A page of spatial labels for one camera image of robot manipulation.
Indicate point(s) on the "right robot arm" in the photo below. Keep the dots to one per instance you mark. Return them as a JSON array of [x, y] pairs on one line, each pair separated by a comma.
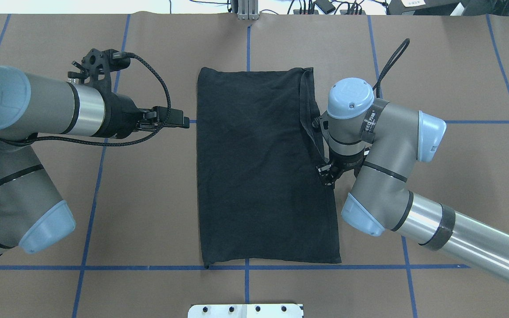
[[442, 187]]

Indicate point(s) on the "white pedestal base plate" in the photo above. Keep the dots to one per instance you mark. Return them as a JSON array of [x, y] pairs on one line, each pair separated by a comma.
[[256, 310]]

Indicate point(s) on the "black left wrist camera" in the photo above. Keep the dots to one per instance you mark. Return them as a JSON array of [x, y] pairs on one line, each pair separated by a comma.
[[96, 67]]

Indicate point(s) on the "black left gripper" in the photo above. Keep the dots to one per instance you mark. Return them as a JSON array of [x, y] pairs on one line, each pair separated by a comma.
[[122, 116]]

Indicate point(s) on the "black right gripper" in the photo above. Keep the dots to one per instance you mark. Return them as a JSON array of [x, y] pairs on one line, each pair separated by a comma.
[[336, 165]]

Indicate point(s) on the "aluminium frame post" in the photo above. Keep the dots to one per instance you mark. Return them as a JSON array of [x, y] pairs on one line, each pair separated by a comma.
[[246, 9]]

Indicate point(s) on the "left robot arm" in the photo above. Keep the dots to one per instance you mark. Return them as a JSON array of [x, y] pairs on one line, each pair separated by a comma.
[[33, 214]]

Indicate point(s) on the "brown table mat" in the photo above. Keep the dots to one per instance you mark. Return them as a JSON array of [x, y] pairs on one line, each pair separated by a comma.
[[136, 252]]

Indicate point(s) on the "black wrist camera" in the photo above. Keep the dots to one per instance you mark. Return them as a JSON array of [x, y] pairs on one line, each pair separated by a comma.
[[96, 67], [320, 124]]

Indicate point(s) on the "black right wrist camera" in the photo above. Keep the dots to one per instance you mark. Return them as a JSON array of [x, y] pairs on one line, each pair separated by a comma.
[[320, 124]]

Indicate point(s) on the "black printed t-shirt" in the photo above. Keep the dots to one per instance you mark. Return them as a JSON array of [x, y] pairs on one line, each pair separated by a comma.
[[259, 191]]

